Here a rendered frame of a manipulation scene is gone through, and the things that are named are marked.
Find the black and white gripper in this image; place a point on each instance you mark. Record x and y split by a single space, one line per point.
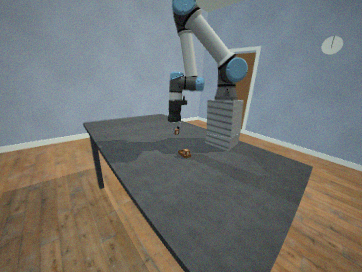
175 103

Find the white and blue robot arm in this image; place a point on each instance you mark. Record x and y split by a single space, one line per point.
230 67

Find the orange open tray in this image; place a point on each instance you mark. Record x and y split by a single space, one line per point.
181 153

